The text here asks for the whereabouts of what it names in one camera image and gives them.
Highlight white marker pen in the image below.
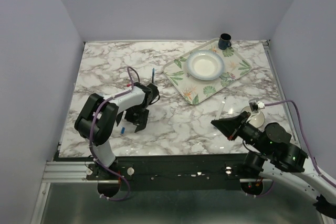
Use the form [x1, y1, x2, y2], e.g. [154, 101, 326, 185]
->
[216, 97, 226, 119]

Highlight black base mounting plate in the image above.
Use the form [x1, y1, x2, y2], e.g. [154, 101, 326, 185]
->
[87, 154, 262, 191]

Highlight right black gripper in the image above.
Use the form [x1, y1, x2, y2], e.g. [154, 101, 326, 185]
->
[212, 110, 270, 155]

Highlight white blue rimmed bowl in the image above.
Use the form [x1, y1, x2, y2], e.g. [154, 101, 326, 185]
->
[186, 50, 225, 81]

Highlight floral serving tray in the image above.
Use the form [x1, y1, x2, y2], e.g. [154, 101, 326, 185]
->
[163, 38, 252, 105]

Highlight small white dark-rimmed bowl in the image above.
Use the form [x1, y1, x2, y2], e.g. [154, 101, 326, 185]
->
[241, 106, 265, 128]

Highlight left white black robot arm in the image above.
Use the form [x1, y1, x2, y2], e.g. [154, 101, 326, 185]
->
[74, 82, 160, 179]

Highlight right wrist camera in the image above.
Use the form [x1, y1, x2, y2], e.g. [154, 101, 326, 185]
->
[249, 98, 265, 112]

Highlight dark blue mug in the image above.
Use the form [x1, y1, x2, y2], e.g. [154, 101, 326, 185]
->
[218, 33, 232, 50]

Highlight blue gel pen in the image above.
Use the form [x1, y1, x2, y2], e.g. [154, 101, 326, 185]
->
[151, 68, 155, 84]

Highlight aluminium frame rail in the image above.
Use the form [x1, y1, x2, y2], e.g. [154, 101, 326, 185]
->
[263, 39, 335, 220]

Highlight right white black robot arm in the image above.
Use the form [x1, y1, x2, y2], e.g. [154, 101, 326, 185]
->
[211, 111, 335, 218]

